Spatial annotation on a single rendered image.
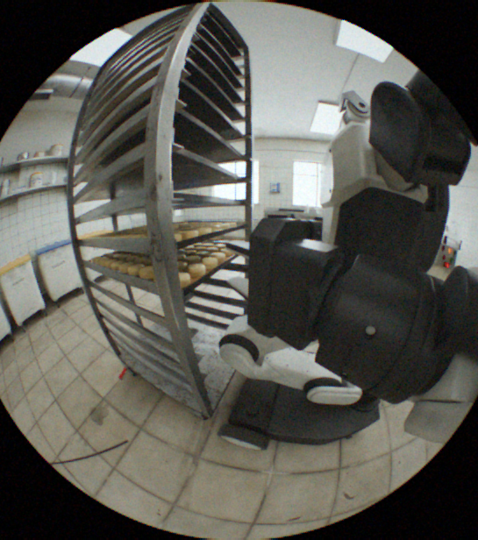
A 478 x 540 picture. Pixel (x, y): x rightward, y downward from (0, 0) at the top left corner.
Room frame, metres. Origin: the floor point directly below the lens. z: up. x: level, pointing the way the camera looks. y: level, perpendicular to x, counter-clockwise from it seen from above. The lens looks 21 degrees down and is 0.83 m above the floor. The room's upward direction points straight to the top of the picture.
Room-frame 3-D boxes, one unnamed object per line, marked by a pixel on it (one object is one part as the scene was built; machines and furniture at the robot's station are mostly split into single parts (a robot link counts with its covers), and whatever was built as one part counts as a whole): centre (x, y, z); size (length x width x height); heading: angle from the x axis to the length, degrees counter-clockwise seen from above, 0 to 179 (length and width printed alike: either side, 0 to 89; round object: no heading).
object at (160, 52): (0.36, 0.39, 1.32); 0.64 x 0.03 x 0.03; 69
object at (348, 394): (0.27, -0.37, 0.28); 0.21 x 0.20 x 0.13; 69
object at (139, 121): (0.36, 0.39, 1.05); 0.64 x 0.03 x 0.03; 69
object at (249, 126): (0.64, -0.04, 0.97); 0.03 x 0.03 x 1.70; 69
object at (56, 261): (1.12, 2.39, 0.38); 0.64 x 0.54 x 0.77; 75
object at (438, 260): (0.40, -1.28, 0.77); 0.24 x 0.04 x 0.14; 68
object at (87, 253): (1.75, 2.23, 0.38); 0.64 x 0.54 x 0.77; 73
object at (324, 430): (0.29, -0.34, 0.19); 0.64 x 0.52 x 0.33; 69
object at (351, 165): (0.29, -0.33, 0.89); 0.34 x 0.30 x 0.36; 159
